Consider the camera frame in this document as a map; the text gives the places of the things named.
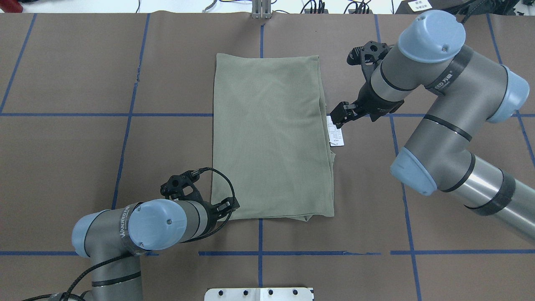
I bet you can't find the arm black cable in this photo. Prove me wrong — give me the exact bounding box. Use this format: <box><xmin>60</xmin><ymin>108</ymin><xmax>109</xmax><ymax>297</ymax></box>
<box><xmin>21</xmin><ymin>167</ymin><xmax>237</xmax><ymax>301</ymax></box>

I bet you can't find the red cylindrical bottle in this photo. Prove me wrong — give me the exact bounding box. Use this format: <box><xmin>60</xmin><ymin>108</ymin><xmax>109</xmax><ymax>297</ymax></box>
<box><xmin>0</xmin><ymin>0</ymin><xmax>23</xmax><ymax>13</ymax></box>

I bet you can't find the aluminium camera post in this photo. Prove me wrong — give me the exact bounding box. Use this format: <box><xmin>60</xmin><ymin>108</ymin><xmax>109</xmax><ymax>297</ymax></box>
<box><xmin>252</xmin><ymin>0</ymin><xmax>273</xmax><ymax>19</ymax></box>

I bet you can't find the white paper hang tag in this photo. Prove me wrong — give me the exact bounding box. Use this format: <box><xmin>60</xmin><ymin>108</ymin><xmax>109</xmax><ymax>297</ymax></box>
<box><xmin>326</xmin><ymin>115</ymin><xmax>345</xmax><ymax>147</ymax></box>

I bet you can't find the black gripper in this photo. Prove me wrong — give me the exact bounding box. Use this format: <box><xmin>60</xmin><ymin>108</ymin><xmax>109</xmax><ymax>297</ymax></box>
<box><xmin>329</xmin><ymin>82</ymin><xmax>404</xmax><ymax>129</ymax></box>
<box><xmin>203</xmin><ymin>197</ymin><xmax>239</xmax><ymax>232</ymax></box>

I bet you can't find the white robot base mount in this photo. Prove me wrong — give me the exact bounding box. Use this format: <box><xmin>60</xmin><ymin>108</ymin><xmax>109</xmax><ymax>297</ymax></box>
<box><xmin>204</xmin><ymin>287</ymin><xmax>315</xmax><ymax>301</ymax></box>

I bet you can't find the green long-sleeve shirt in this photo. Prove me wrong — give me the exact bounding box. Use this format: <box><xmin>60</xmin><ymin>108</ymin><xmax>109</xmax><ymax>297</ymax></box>
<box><xmin>212</xmin><ymin>53</ymin><xmax>335</xmax><ymax>221</ymax></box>

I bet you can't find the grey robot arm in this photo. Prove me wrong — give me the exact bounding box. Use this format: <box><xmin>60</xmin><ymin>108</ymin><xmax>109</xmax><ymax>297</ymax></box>
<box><xmin>50</xmin><ymin>197</ymin><xmax>239</xmax><ymax>301</ymax></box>
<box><xmin>330</xmin><ymin>10</ymin><xmax>535</xmax><ymax>242</ymax></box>

